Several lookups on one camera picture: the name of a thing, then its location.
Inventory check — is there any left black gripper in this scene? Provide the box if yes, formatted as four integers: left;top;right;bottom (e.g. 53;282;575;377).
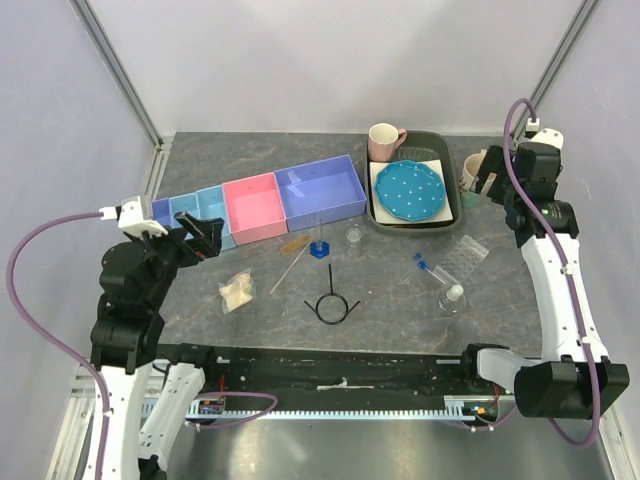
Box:
127;209;224;307

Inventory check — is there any bag of cotton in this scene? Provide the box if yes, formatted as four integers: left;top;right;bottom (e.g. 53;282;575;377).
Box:
218;269;256;314

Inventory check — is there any glass stirring rod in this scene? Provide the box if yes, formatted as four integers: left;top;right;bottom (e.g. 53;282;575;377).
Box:
269;242;310;296

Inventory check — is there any graduated cylinder blue base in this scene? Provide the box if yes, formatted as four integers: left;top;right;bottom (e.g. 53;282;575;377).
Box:
309;213;330;259

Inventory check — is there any glass flask white stopper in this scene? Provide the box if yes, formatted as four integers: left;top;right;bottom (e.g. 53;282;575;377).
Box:
438;284;467;316

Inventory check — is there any black wire spring clamp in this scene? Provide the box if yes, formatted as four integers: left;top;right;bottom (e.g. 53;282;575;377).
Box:
303;263;361;326

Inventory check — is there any small glass beaker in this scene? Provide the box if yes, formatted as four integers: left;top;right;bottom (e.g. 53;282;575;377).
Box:
346;227;363;248

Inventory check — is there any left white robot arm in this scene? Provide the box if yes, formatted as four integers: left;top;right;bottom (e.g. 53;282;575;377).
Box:
84;212;225;479

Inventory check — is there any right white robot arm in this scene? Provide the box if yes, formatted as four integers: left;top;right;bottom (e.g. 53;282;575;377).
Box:
457;128;629;419

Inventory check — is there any cream floral mug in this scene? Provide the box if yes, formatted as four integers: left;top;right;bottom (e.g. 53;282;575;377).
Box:
459;149;488;209

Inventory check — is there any light blue bin right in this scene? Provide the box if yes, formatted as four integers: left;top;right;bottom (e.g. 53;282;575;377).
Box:
196;185;236;251

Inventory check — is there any light blue bin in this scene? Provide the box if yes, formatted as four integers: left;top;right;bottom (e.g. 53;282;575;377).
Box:
196;185;236;251
169;193;200;228

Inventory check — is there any light blue bin left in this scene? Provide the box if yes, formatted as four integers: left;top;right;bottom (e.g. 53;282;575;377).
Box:
169;193;200;228

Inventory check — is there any small purple bin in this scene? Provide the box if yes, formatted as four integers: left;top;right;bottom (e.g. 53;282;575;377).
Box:
152;198;172;227

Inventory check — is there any pink bin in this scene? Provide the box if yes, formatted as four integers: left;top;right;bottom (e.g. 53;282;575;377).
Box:
222;172;288;245

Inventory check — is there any clear test tube rack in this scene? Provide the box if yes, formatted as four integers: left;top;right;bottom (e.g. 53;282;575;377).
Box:
434;235;489;284

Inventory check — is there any blue polka dot plate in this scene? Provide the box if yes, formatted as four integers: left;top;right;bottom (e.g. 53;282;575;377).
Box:
373;160;447;223

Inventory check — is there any brown wooden spatula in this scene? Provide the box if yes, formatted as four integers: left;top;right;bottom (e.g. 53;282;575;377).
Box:
280;234;311;256

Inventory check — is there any blue cap test tube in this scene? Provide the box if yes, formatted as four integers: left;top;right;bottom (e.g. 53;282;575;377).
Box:
417;260;458;285

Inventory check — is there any white square plate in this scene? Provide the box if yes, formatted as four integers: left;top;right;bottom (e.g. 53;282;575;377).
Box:
369;159;454;226

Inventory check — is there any pink mug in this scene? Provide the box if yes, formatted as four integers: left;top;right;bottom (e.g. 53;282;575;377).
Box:
368;123;408;163

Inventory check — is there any large purple bin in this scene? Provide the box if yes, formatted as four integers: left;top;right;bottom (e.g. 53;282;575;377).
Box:
274;154;367;231

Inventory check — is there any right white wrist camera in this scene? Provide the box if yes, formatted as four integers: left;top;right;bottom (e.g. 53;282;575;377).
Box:
524;117;564;150

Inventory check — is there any light blue cable duct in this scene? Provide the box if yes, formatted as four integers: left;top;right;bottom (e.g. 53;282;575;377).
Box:
185;397;497;423

